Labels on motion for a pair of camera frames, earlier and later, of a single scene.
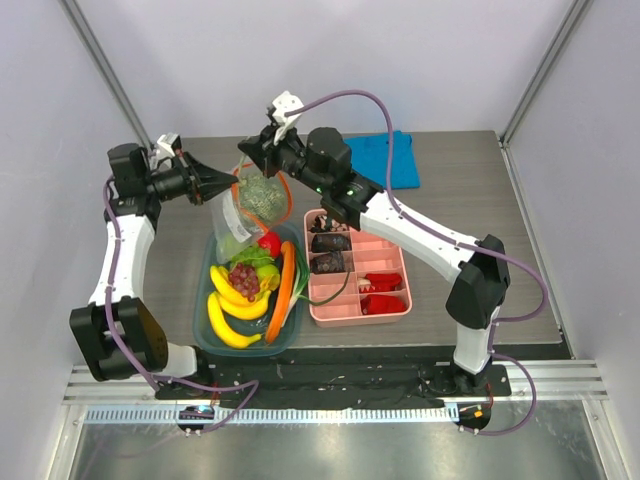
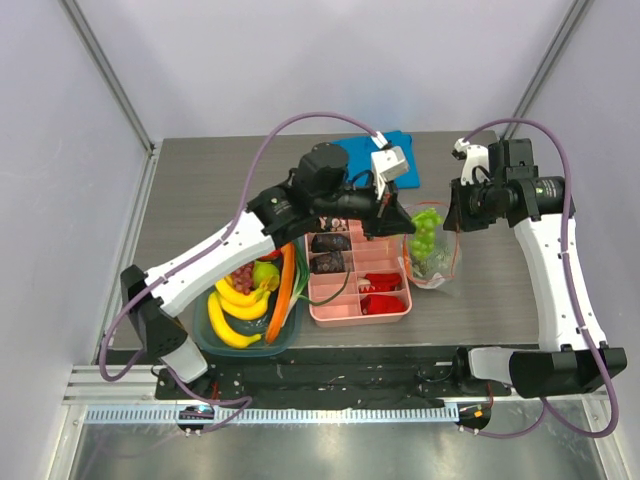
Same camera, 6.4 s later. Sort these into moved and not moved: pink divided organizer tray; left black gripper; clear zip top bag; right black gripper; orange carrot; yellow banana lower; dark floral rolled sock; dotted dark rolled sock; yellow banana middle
Moved: left black gripper; right black gripper; clear zip top bag
Not moved: dark floral rolled sock; yellow banana lower; dotted dark rolled sock; yellow banana middle; orange carrot; pink divided organizer tray
